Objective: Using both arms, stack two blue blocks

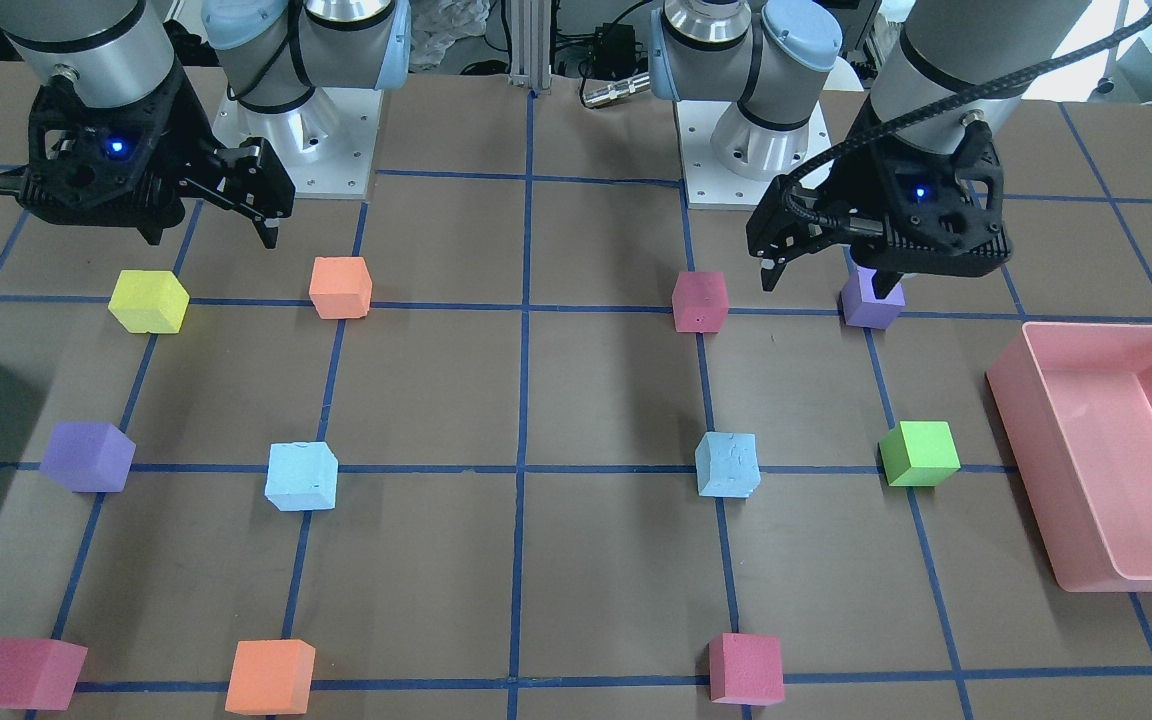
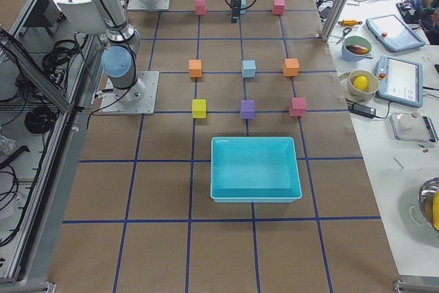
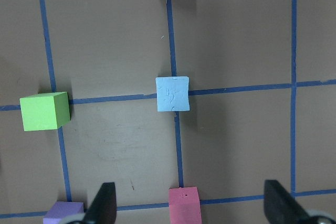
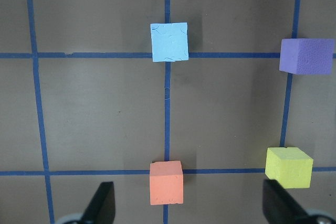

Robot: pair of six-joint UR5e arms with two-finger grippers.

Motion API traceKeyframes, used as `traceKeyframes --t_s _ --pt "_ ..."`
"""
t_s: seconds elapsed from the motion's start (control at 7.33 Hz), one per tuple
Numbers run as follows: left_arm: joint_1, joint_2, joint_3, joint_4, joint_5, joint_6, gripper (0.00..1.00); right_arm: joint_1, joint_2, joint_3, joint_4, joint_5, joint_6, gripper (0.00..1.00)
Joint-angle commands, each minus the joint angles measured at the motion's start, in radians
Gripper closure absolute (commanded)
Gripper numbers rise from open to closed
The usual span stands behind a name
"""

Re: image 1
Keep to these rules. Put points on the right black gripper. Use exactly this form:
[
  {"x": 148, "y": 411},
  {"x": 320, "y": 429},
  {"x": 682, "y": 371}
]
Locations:
[{"x": 185, "y": 137}]

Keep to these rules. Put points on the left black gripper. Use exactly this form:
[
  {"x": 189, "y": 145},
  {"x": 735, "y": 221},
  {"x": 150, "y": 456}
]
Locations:
[{"x": 854, "y": 170}]

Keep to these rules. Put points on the light blue block image-right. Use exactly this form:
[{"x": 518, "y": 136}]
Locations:
[{"x": 727, "y": 466}]

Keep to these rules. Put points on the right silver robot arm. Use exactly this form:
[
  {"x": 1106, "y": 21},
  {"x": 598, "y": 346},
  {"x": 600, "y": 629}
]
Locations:
[{"x": 275, "y": 53}]

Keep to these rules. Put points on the purple foam block far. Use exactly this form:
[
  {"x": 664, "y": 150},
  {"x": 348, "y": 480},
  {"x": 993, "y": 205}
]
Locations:
[{"x": 862, "y": 308}]

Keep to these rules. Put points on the purple foam block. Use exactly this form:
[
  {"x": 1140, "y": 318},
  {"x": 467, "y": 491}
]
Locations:
[
  {"x": 88, "y": 456},
  {"x": 862, "y": 308}
]

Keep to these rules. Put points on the yellow foam block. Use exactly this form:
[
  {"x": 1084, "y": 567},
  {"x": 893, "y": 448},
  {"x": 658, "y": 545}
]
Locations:
[{"x": 149, "y": 301}]

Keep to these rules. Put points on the magenta foam block far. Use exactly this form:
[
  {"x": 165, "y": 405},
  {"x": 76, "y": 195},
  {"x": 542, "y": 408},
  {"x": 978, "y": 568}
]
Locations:
[{"x": 700, "y": 302}]

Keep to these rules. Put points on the magenta foam block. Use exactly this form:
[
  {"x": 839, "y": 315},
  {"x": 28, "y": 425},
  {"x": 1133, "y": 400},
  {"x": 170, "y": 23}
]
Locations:
[
  {"x": 700, "y": 302},
  {"x": 746, "y": 669},
  {"x": 39, "y": 673}
]

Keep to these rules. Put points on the green foam block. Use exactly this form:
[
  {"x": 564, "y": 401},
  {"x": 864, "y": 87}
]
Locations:
[{"x": 919, "y": 454}]

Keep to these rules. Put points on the orange foam block far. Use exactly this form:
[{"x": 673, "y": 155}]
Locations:
[{"x": 341, "y": 288}]

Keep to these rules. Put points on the orange foam block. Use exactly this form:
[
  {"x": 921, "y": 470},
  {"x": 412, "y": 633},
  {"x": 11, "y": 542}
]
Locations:
[
  {"x": 271, "y": 678},
  {"x": 341, "y": 288}
]

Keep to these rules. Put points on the purple foam block near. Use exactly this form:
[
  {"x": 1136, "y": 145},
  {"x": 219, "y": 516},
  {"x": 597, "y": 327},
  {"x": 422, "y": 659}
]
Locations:
[{"x": 88, "y": 456}]

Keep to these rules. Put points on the black power adapter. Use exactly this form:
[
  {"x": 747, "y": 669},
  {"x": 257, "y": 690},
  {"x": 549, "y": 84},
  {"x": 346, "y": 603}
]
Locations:
[{"x": 614, "y": 50}]

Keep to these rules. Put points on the pink plastic bin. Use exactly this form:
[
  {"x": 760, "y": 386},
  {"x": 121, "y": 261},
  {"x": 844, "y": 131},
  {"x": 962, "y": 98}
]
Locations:
[{"x": 1076, "y": 403}]

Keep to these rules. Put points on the light blue block image-left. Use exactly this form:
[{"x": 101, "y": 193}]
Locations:
[{"x": 302, "y": 476}]

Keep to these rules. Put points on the orange foam block near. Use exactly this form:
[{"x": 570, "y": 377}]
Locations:
[{"x": 271, "y": 678}]

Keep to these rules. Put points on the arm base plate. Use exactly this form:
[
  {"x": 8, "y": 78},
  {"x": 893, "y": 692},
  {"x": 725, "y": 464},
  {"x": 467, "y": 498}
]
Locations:
[
  {"x": 326, "y": 145},
  {"x": 706, "y": 150}
]

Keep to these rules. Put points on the aluminium frame post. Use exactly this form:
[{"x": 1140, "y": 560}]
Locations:
[{"x": 529, "y": 58}]

